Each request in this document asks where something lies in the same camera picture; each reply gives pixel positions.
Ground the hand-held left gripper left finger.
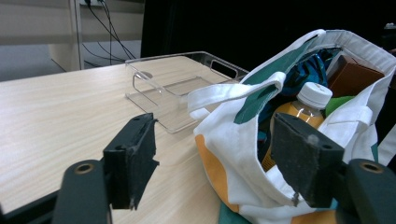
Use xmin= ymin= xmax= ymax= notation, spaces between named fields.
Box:
xmin=103 ymin=112 xmax=161 ymax=211

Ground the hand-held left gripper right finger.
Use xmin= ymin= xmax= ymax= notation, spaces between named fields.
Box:
xmin=270 ymin=112 xmax=346 ymax=209

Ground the green snack packet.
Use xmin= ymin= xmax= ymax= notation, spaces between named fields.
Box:
xmin=324 ymin=95 xmax=356 ymax=118

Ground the white canvas tote bag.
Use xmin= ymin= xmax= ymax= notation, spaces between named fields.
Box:
xmin=181 ymin=28 xmax=396 ymax=224

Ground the blue potato chips bag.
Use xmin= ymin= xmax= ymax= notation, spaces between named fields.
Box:
xmin=281 ymin=50 xmax=342 ymax=97

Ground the clear plastic tray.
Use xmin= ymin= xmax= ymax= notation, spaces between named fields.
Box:
xmin=124 ymin=50 xmax=250 ymax=134

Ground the brown cardboard box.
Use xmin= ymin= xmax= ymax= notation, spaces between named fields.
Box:
xmin=327 ymin=55 xmax=386 ymax=98

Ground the orange drink bottle white cap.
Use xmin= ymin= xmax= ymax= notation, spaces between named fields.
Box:
xmin=261 ymin=81 xmax=333 ymax=173

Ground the black curtain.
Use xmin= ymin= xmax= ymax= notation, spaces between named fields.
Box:
xmin=140 ymin=0 xmax=396 ymax=73

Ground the beige wooden desk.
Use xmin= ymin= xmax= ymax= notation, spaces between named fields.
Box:
xmin=0 ymin=0 xmax=146 ymax=73

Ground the bundle of hanging black cables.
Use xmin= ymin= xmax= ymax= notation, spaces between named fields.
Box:
xmin=81 ymin=0 xmax=138 ymax=68

